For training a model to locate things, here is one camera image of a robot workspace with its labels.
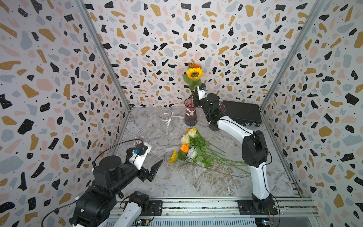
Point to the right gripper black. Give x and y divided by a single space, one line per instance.
196 102

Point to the yellow sunflower small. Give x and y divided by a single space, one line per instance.
180 156

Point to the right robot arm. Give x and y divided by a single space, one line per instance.
254 150

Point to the clear glass vase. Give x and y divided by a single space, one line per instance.
165 117

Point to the orange rose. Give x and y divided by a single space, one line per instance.
185 148

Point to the black case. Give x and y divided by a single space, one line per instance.
243 113

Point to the white rose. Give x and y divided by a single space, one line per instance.
209 157

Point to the cream rose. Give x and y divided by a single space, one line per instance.
185 139
192 132

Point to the small picture card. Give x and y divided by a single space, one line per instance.
138 140

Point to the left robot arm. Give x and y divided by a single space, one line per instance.
111 176

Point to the yellow sunflower large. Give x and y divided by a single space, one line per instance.
193 78

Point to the purple ribbed glass vase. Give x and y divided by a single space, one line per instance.
222 107

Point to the pink glass vase with ribbon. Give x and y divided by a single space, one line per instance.
190 117

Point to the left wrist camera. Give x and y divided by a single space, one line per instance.
139 154

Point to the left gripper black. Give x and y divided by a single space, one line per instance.
154 170

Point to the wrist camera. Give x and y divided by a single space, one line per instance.
201 91
139 154

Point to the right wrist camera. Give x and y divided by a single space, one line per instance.
201 91

